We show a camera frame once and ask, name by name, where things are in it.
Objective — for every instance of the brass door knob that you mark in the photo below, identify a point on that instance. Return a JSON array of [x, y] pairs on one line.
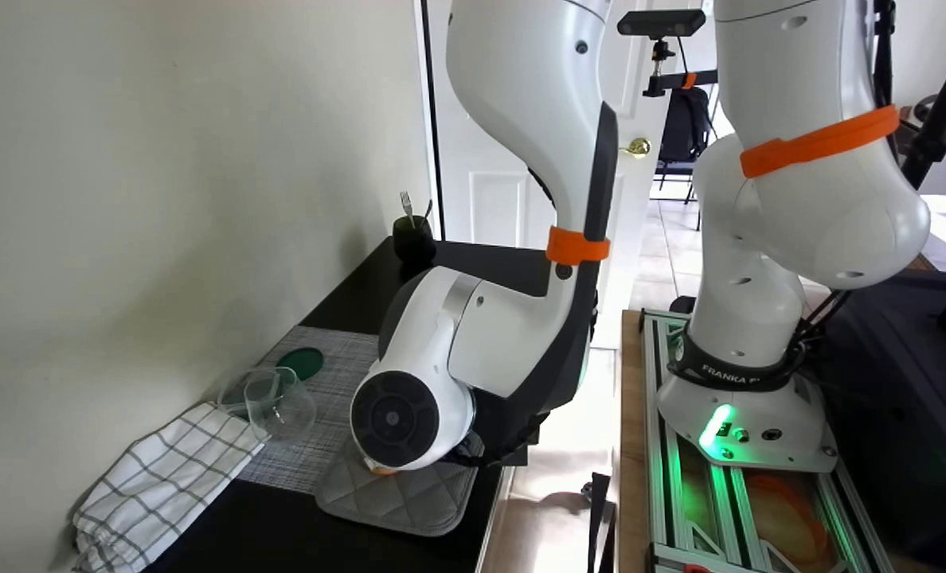
[[639, 147]]

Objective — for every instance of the round cork trivet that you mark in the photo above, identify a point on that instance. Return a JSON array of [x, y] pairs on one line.
[[376, 468]]

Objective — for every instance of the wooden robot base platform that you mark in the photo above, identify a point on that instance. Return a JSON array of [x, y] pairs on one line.
[[678, 515]]

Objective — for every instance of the grey quilted placemat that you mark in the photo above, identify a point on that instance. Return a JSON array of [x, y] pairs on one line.
[[390, 416]]

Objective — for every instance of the black camera on stand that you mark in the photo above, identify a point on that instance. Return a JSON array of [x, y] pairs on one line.
[[666, 29]]

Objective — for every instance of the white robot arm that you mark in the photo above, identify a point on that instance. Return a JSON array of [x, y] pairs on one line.
[[803, 188]]

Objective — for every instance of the dark mug with green inside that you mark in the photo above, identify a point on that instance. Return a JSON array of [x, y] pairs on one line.
[[411, 241]]

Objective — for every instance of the clear glass container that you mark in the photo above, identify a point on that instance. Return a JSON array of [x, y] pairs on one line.
[[273, 399]]

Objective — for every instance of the white checked dish towel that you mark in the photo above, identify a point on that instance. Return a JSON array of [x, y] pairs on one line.
[[158, 489]]

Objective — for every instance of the black table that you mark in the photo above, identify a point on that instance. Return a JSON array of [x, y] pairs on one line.
[[475, 349]]

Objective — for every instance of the green round lid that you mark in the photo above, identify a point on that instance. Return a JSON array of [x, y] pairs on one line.
[[305, 364]]

